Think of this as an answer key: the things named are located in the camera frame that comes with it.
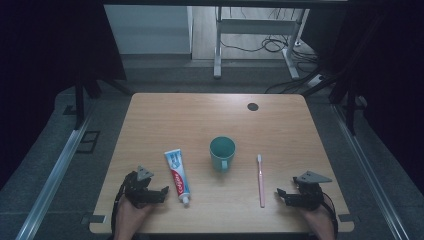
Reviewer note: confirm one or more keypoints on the pink toothbrush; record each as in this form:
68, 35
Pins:
261, 183

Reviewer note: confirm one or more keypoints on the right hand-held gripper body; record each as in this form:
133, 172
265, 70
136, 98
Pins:
308, 193

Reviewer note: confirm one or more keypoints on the white desk frame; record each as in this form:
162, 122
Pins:
256, 26

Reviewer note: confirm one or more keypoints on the teal cup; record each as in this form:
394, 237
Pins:
222, 150

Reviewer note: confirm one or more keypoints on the person's left hand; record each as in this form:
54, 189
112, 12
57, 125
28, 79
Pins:
131, 215

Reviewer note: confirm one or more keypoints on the white panel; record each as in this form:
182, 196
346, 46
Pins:
146, 30

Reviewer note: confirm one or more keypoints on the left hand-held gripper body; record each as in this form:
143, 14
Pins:
141, 193

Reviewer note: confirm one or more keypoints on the black curtain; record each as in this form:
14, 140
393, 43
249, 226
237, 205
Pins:
390, 66
40, 66

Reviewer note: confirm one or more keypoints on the person's right hand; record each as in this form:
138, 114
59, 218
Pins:
316, 216

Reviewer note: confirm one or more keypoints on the grey table bracket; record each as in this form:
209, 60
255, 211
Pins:
93, 219
346, 218

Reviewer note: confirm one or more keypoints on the white power strip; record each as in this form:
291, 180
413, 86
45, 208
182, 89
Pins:
316, 80

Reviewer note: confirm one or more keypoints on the metal floor rail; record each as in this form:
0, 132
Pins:
53, 180
366, 173

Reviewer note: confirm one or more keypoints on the black stand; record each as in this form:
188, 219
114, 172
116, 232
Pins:
350, 106
79, 103

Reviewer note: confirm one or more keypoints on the white red blue toothpaste tube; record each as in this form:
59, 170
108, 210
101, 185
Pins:
177, 175

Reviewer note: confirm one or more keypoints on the black round table grommet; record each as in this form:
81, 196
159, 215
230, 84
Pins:
253, 106

